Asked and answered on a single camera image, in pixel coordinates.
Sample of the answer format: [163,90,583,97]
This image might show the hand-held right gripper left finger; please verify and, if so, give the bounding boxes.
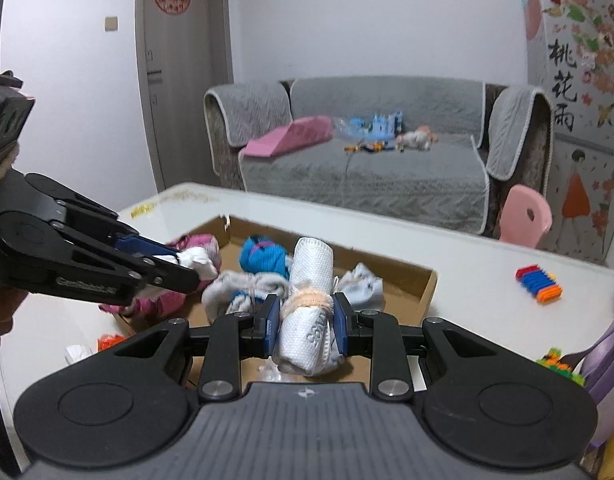
[114,294,283,402]

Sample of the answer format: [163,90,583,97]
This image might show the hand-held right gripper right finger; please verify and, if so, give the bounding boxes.
[332,292,498,402]

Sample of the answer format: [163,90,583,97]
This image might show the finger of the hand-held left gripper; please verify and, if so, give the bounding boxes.
[52,222,201,294]
[42,176,182,260]

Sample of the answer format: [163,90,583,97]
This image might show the pink dotted fleece slipper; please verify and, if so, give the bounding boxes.
[169,232,223,291]
[99,280,188,318]

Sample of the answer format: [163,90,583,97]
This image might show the pale blue sock bundle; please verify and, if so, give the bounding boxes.
[334,261,385,313]

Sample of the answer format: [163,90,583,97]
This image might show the grey sock bundle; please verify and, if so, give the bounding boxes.
[202,270,290,321]

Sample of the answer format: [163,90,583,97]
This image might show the white towel peach band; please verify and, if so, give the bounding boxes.
[272,236,353,376]

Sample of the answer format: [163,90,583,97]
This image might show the bright blue sock ball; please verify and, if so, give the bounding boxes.
[237,235,294,276]

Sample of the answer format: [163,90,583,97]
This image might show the brown cardboard box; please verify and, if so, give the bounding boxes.
[114,214,438,386]

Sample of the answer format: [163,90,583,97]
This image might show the orange plastic bag green tie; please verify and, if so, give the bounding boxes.
[97,334,130,353]

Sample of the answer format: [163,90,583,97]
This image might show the scattered toy bricks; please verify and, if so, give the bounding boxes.
[343,142,394,155]

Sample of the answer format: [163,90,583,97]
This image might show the person's left hand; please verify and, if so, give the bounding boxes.
[0,290,28,354]

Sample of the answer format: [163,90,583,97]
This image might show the grey door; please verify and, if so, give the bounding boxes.
[135,0,233,196]

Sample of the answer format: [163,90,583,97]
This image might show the grey quilted sofa seat cover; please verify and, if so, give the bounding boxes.
[239,77,490,236]

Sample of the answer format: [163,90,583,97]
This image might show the grey quilted armrest cover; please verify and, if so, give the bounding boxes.
[203,82,293,148]
[486,85,553,181]

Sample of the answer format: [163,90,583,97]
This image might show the pink wedge cushion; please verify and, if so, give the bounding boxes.
[239,115,335,160]

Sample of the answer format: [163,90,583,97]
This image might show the blue orange brick strip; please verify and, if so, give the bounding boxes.
[516,264,562,305]

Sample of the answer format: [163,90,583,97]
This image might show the clear plastic toy bag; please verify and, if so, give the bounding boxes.
[333,116,373,141]

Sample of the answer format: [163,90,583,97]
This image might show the small plush doll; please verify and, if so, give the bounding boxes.
[394,127,438,152]

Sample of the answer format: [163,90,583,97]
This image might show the blue toy castle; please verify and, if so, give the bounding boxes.
[349,112,404,142]

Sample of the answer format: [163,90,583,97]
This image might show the pink plastic chair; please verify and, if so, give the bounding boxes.
[498,184,553,250]

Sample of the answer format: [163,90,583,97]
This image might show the multicoloured block cube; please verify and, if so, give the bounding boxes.
[536,346,588,386]

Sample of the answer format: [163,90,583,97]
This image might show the grey sofa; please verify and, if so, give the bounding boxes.
[203,76,555,238]

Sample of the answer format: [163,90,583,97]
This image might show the purple bag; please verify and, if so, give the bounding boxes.
[582,280,614,451]

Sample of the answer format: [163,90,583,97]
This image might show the gold foil packet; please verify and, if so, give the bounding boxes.
[590,425,614,480]

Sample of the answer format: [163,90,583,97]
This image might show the refrigerator with flower stickers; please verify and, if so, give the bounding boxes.
[522,0,614,266]

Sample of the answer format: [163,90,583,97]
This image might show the door handle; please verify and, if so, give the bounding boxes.
[146,50,163,86]

